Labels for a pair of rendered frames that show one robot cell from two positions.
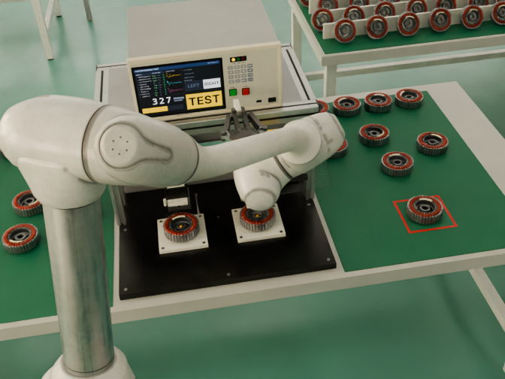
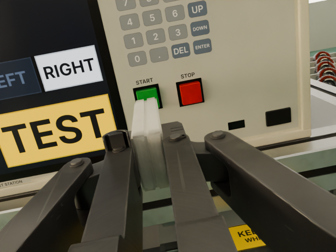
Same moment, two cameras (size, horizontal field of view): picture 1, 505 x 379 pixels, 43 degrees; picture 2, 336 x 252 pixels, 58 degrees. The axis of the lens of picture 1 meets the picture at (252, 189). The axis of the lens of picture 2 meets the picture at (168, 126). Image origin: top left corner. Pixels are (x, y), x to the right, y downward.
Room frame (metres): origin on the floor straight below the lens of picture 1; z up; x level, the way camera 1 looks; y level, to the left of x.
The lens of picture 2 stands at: (1.40, 0.00, 1.25)
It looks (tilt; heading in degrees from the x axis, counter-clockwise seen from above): 19 degrees down; 6
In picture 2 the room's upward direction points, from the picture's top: 11 degrees counter-clockwise
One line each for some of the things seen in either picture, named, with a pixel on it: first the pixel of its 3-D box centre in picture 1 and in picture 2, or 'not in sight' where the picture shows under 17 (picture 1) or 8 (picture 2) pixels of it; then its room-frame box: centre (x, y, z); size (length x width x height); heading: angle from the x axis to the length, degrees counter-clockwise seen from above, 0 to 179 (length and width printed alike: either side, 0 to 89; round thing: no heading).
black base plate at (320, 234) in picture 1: (220, 228); not in sight; (1.54, 0.11, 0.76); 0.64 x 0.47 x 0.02; 97
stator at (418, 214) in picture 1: (424, 209); not in sight; (1.56, -0.55, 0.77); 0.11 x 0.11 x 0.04
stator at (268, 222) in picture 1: (257, 216); not in sight; (1.54, -0.01, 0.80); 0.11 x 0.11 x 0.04
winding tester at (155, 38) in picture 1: (201, 54); (92, 52); (1.85, 0.13, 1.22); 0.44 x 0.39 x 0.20; 97
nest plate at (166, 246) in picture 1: (182, 232); not in sight; (1.51, 0.23, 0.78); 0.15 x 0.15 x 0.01; 7
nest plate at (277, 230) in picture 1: (258, 222); not in sight; (1.54, -0.01, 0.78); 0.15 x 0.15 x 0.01; 7
